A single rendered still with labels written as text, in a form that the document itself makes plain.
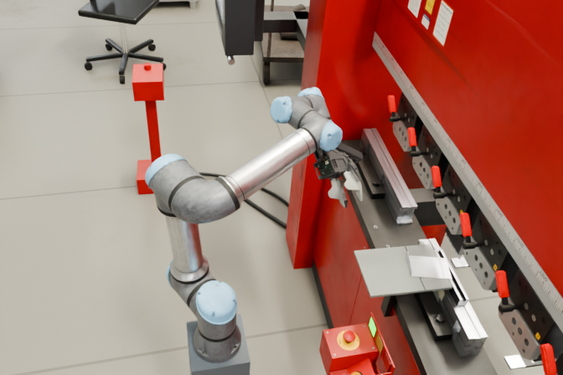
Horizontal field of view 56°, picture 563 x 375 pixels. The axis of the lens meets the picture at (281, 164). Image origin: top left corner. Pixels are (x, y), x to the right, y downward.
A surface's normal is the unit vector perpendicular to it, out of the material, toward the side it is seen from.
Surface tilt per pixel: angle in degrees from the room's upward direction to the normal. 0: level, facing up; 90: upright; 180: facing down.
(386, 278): 0
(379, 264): 0
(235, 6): 90
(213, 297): 8
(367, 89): 90
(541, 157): 90
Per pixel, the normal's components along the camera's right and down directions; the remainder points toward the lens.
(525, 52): -0.98, 0.06
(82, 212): 0.07, -0.78
